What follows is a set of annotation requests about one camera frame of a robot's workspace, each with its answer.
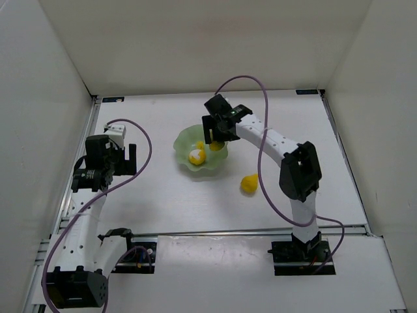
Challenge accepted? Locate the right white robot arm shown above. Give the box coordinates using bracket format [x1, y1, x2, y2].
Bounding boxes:
[202, 95, 322, 255]

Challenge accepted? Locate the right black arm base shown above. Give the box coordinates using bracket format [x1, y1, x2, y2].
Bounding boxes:
[268, 241, 336, 276]

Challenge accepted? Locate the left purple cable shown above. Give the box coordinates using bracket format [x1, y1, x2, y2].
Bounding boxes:
[41, 118, 153, 310]

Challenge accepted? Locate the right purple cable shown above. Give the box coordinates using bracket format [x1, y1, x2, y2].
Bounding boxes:
[216, 75, 345, 276]

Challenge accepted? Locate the blue corner label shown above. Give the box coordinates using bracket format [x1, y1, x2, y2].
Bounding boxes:
[296, 89, 319, 95]
[102, 97, 124, 103]

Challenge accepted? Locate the green glass fruit bowl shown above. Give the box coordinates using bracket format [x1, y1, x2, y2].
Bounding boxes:
[173, 125, 228, 171]

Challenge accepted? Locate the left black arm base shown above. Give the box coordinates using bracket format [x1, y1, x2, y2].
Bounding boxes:
[111, 235, 158, 275]

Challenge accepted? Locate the yellow fake lemon torn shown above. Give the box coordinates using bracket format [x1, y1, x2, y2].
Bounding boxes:
[188, 149, 206, 166]

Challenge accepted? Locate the purple cable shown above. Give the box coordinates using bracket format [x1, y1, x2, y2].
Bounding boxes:
[216, 75, 345, 276]
[41, 118, 153, 310]

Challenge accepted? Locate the aluminium frame rail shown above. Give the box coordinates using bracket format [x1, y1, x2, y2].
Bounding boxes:
[319, 89, 371, 234]
[49, 95, 102, 238]
[134, 225, 371, 237]

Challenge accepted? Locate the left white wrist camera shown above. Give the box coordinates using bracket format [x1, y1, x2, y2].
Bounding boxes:
[104, 123, 126, 149]

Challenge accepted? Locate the right aluminium frame rail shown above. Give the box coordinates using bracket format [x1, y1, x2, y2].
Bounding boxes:
[319, 89, 371, 234]

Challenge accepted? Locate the front aluminium frame rail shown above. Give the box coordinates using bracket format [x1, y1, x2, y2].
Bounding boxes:
[134, 225, 371, 237]

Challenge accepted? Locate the green yellow fake fruit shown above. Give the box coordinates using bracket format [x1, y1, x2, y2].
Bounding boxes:
[209, 130, 225, 151]

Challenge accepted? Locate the yellow fake pear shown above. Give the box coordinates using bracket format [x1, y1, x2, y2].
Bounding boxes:
[240, 173, 258, 194]

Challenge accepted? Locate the left blue corner label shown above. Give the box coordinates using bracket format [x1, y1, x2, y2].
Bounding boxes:
[102, 97, 124, 103]

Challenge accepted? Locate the left aluminium frame rail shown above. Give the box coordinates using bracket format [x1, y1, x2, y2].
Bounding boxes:
[49, 95, 102, 238]

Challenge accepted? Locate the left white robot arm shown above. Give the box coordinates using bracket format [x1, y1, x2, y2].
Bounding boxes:
[41, 130, 137, 312]

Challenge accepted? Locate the right blue corner label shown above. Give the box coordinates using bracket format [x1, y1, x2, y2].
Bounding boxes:
[296, 89, 319, 95]

